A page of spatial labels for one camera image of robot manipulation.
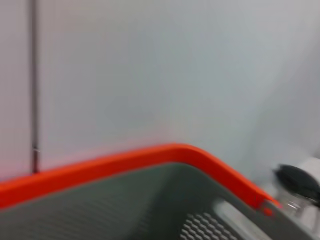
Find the grey perforated storage bin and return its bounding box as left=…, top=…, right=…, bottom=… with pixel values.
left=0, top=161, right=320, bottom=240

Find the orange bin handle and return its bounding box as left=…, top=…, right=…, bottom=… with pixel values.
left=0, top=142, right=285, bottom=217

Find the glass teapot with black handle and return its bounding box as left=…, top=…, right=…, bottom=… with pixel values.
left=271, top=156, right=320, bottom=232

